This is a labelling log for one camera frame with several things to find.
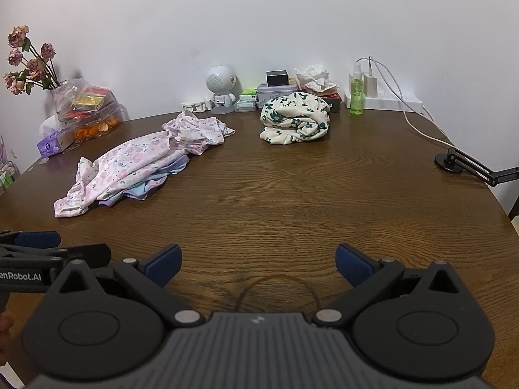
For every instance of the clear box of oranges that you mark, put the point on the clear box of oranges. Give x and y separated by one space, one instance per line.
97 129

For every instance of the purple blue garment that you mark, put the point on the purple blue garment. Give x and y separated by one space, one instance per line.
140 190

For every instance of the crumpled white tissue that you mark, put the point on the crumpled white tissue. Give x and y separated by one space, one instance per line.
314 79

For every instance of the green white small box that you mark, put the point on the green white small box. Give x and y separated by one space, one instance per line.
248 95

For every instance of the white round robot speaker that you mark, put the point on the white round robot speaker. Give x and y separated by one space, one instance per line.
219 81

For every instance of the pink floral clothes pile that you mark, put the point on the pink floral clothes pile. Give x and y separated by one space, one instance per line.
121 166

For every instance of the grey tin box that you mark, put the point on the grey tin box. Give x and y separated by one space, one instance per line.
269 91

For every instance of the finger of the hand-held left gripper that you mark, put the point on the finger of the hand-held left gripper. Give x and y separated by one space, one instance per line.
95 255
38 239

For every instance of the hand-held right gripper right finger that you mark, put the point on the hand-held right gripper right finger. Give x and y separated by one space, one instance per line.
354 266

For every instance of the metal storage rack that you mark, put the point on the metal storage rack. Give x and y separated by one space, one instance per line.
8 176

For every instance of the purple fluffy decoration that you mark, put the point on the purple fluffy decoration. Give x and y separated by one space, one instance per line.
2 150

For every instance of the cream green-flower dress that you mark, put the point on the cream green-flower dress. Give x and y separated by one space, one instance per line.
296 121

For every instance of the pink floral top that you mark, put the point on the pink floral top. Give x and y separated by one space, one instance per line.
194 129

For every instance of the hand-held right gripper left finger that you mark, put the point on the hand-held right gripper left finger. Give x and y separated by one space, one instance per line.
164 266

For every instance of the dried pink flowers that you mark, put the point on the dried pink flowers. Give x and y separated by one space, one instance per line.
28 65

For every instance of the white power strip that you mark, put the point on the white power strip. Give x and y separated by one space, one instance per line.
393 102

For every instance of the purple tissue packet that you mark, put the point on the purple tissue packet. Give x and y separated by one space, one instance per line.
50 144

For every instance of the green spray bottle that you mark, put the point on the green spray bottle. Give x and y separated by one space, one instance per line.
357 95

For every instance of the clear glass vase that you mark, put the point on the clear glass vase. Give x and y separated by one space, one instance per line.
56 101

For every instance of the plastic bag of snacks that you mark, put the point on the plastic bag of snacks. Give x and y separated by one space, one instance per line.
85 101

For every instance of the small black box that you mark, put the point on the small black box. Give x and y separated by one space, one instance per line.
277 78

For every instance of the red black box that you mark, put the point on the red black box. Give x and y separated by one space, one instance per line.
334 103

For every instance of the white charger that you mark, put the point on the white charger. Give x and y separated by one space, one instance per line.
371 85

